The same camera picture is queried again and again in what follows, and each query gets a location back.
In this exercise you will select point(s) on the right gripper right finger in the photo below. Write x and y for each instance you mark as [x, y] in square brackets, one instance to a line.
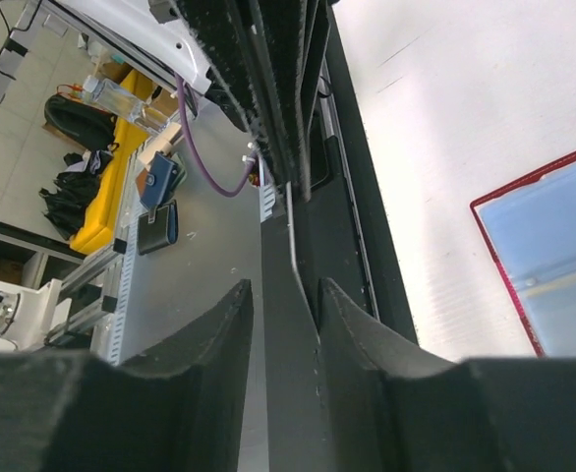
[394, 406]

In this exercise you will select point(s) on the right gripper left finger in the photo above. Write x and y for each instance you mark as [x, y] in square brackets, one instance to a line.
[176, 407]

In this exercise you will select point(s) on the red leather card holder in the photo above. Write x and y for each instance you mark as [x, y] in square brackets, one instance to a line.
[529, 227]

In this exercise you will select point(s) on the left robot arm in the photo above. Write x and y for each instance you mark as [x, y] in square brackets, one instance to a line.
[264, 56]

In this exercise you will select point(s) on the dark green card holder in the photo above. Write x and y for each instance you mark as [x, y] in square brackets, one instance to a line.
[158, 228]

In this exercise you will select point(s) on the blue card holder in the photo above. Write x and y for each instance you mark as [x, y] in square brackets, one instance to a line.
[157, 184]

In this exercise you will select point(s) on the yellow storage box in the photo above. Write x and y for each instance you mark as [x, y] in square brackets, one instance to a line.
[102, 213]

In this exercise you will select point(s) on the black backpack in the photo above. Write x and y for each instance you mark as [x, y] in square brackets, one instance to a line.
[89, 127]

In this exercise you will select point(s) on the clear plastic bottle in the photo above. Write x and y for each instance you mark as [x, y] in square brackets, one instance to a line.
[111, 97]

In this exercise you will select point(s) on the left white cable duct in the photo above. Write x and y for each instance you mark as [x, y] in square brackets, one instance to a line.
[129, 212]

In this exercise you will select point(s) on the white cable duct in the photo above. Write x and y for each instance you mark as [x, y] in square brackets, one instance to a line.
[267, 193]
[129, 212]

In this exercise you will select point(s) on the right white cable duct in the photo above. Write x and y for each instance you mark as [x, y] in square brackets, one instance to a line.
[267, 193]

